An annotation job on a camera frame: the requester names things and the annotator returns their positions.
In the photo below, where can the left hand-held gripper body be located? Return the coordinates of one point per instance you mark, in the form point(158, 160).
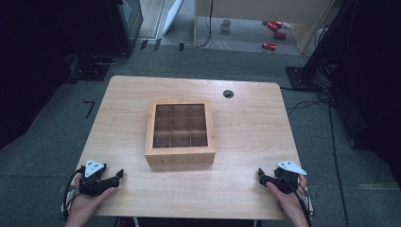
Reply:
point(91, 183)

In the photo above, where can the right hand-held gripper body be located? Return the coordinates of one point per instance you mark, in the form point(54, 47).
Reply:
point(288, 178)

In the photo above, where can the wooden compartment box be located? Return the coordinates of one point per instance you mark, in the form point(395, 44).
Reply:
point(179, 156)

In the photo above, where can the person's left hand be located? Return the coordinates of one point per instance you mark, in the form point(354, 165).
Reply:
point(83, 205)

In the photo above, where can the person's right hand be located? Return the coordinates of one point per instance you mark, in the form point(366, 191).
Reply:
point(290, 208)

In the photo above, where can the black tape corner mark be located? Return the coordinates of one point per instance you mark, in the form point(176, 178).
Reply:
point(90, 107)

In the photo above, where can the black table grommet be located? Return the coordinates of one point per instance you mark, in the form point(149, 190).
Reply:
point(228, 93)

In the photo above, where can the black tape strip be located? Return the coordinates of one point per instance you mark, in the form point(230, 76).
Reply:
point(157, 44)
point(143, 44)
point(181, 46)

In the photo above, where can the black cabinet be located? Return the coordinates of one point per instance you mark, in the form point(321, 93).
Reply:
point(126, 25)

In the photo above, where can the grey mug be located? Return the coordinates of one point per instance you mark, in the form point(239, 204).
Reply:
point(225, 25)

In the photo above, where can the white board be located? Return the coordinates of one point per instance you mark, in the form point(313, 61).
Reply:
point(172, 14)

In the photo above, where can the black stand base plate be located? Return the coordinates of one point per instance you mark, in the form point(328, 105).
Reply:
point(298, 78)
point(90, 72)

